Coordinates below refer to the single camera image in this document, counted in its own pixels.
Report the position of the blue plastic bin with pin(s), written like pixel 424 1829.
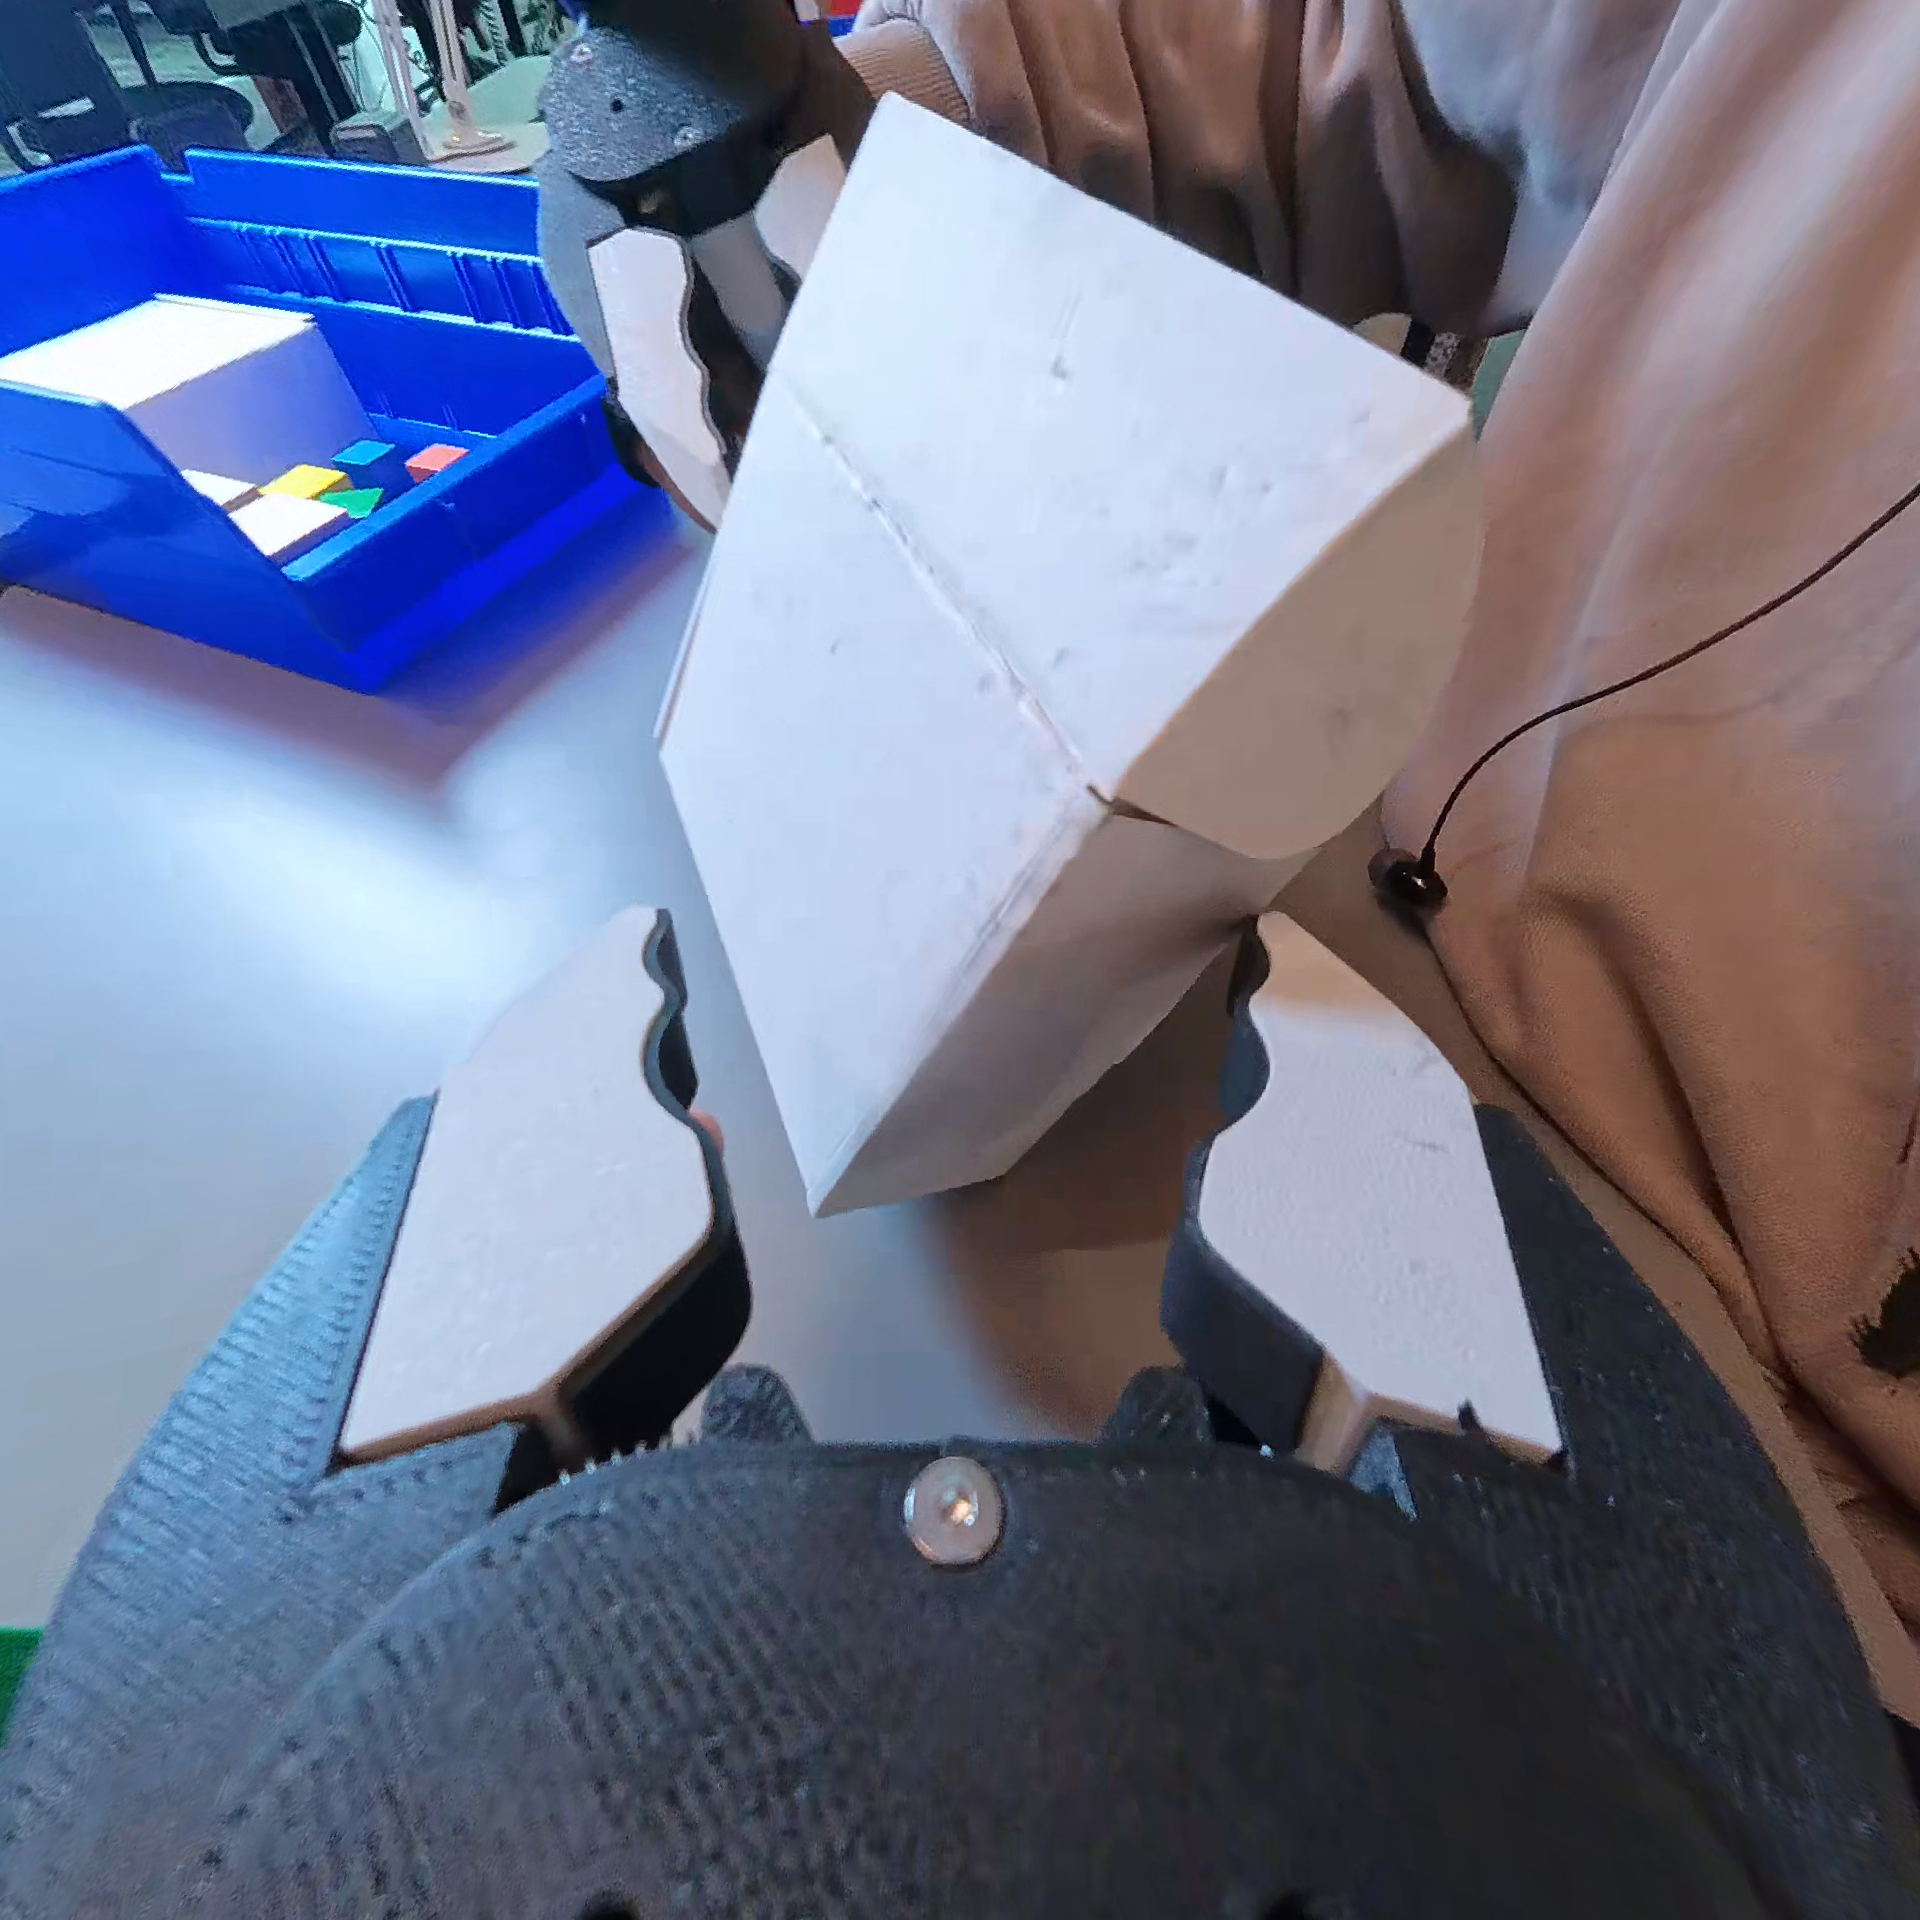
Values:
pixel 450 601

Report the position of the teal wooden cube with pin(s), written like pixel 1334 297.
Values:
pixel 363 453

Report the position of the yellow wooden cube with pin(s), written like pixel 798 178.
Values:
pixel 304 483

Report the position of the green mat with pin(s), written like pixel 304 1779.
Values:
pixel 14 1681

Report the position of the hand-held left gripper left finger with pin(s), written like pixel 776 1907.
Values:
pixel 525 1201

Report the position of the white cardboard box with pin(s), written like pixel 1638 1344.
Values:
pixel 1050 524

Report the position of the black office chair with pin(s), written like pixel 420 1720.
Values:
pixel 91 75

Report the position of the white carton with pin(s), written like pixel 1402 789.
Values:
pixel 180 369

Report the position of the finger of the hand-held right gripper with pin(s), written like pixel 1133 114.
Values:
pixel 649 345
pixel 763 285

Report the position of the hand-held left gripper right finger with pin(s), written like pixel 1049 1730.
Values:
pixel 1381 1231

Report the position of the wooden stand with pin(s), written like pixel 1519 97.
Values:
pixel 459 105

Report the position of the person's beige hoodie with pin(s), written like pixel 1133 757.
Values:
pixel 1694 750

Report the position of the green wooden triangle block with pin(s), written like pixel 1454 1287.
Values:
pixel 354 503

